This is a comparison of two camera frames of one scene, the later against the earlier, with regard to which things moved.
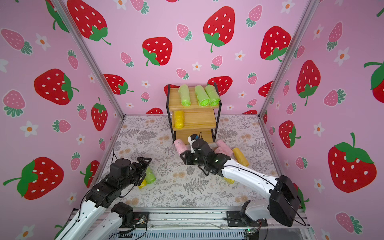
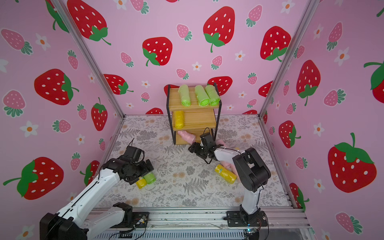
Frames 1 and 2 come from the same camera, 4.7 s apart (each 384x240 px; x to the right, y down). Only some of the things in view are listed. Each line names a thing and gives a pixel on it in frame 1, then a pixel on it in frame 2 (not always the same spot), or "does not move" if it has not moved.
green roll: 183,90 does not move
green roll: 213,95 does not move
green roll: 203,99 does not move
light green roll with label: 150,177 does not move
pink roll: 180,146 to 187,136
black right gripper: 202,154 to 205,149
